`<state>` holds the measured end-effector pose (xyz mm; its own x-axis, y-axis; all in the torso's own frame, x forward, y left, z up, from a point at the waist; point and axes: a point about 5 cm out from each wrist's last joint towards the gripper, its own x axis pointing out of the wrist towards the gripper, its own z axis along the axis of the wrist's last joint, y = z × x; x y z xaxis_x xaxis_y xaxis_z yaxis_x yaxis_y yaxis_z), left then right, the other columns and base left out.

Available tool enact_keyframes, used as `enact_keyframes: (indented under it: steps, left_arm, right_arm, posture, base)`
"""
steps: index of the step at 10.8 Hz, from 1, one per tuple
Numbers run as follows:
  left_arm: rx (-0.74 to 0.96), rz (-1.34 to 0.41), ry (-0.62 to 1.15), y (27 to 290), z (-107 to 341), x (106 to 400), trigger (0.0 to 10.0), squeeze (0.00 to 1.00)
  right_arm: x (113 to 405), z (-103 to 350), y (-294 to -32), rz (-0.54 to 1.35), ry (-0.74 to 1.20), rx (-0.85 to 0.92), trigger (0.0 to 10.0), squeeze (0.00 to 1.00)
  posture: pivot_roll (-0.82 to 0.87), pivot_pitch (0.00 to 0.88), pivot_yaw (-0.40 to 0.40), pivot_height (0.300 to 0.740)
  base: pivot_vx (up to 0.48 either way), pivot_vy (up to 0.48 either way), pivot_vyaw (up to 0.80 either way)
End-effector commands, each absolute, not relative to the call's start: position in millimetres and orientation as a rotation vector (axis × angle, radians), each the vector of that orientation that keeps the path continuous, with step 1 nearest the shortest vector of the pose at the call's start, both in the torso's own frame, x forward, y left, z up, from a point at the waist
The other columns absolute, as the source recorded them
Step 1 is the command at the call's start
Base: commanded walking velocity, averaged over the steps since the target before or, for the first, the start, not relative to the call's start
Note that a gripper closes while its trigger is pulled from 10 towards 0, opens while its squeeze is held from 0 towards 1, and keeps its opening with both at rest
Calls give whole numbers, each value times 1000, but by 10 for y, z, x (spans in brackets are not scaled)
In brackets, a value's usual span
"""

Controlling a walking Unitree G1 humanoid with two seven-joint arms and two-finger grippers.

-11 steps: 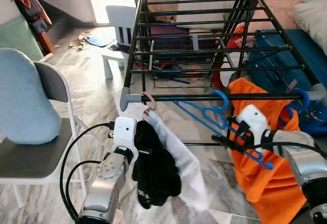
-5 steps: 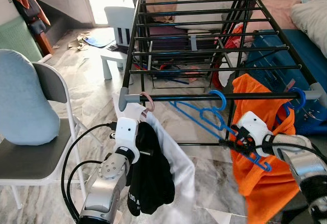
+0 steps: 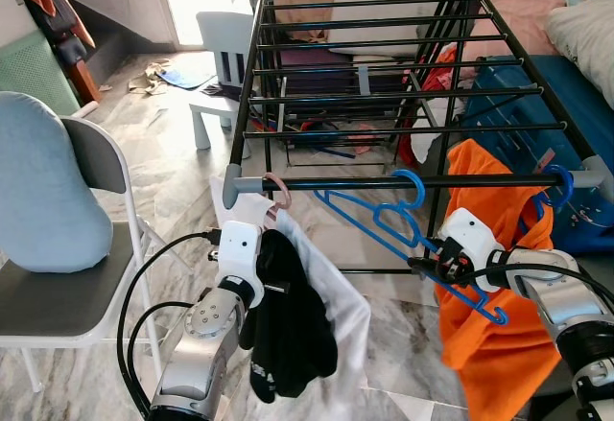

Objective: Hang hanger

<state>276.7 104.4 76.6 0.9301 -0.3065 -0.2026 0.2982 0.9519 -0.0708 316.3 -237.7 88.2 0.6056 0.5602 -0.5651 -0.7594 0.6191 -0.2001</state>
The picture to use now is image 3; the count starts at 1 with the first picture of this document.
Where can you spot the blue plastic hanger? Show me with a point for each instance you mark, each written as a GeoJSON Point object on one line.
{"type": "Point", "coordinates": [568, 186]}
{"type": "Point", "coordinates": [389, 215]}

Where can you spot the black garment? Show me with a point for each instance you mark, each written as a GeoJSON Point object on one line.
{"type": "Point", "coordinates": [288, 335]}

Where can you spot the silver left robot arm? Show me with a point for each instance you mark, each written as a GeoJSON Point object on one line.
{"type": "Point", "coordinates": [201, 344]}

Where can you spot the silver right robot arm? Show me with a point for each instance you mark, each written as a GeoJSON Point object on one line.
{"type": "Point", "coordinates": [566, 315]}

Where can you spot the pink hanger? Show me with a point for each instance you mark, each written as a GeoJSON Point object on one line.
{"type": "Point", "coordinates": [285, 189]}

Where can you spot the white shirt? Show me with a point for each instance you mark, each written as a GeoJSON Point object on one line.
{"type": "Point", "coordinates": [350, 315]}

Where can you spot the orange shirt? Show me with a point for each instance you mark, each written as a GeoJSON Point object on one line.
{"type": "Point", "coordinates": [494, 363]}

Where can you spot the black metal drying rack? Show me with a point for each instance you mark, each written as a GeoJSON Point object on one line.
{"type": "Point", "coordinates": [336, 183]}

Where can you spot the red cloth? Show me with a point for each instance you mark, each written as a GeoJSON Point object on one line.
{"type": "Point", "coordinates": [436, 81]}

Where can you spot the blue suitcase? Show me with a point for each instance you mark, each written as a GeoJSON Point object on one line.
{"type": "Point", "coordinates": [576, 124]}

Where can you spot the purple box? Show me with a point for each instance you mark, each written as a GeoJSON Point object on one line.
{"type": "Point", "coordinates": [326, 68]}

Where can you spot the beige pillow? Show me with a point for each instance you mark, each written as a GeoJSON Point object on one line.
{"type": "Point", "coordinates": [585, 42]}

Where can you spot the pink pillow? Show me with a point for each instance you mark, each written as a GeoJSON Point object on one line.
{"type": "Point", "coordinates": [537, 4]}

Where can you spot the white plastic kids chair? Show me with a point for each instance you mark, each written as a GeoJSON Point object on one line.
{"type": "Point", "coordinates": [225, 37]}

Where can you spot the blue paper sheet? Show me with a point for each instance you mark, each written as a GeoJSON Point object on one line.
{"type": "Point", "coordinates": [187, 78]}

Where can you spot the grey folding chair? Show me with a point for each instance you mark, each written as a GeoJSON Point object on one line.
{"type": "Point", "coordinates": [67, 301]}

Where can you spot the green plastic basket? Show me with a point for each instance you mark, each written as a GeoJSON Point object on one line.
{"type": "Point", "coordinates": [34, 71]}

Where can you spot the orange and black bag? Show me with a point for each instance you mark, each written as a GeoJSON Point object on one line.
{"type": "Point", "coordinates": [58, 18]}

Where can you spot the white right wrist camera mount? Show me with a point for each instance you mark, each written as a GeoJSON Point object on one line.
{"type": "Point", "coordinates": [470, 234]}

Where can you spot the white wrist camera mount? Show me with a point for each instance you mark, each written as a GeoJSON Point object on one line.
{"type": "Point", "coordinates": [240, 253]}
{"type": "Point", "coordinates": [470, 234]}

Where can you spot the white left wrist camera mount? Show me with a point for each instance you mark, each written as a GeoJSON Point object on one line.
{"type": "Point", "coordinates": [240, 253]}

